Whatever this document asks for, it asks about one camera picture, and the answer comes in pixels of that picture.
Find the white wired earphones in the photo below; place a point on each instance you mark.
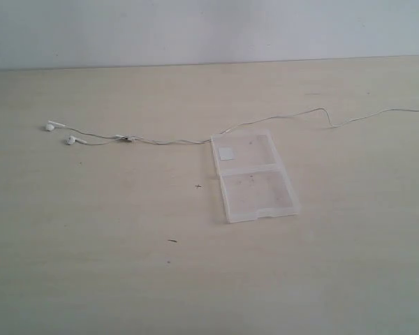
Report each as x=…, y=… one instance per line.
x=51, y=126

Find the clear plastic storage case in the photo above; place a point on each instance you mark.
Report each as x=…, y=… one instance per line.
x=254, y=182

